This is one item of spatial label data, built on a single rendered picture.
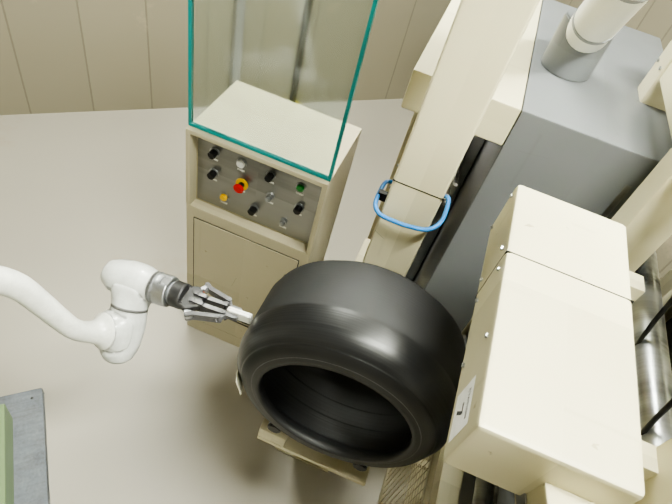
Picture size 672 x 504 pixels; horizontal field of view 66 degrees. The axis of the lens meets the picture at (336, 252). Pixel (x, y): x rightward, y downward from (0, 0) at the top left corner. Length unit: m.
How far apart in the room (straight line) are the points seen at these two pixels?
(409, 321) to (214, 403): 1.61
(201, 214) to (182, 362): 0.90
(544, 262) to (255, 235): 1.33
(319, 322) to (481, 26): 0.69
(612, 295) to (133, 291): 1.15
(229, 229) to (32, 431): 0.97
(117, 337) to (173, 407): 1.19
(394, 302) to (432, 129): 0.41
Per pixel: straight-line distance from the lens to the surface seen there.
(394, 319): 1.22
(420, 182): 1.28
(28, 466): 1.97
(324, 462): 1.77
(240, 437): 2.63
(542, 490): 0.90
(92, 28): 3.94
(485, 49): 1.11
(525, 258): 1.05
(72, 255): 3.26
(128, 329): 1.55
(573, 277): 1.08
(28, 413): 2.05
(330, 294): 1.25
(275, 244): 2.11
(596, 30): 1.59
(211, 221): 2.20
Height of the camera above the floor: 2.44
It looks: 47 degrees down
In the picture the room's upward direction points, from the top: 17 degrees clockwise
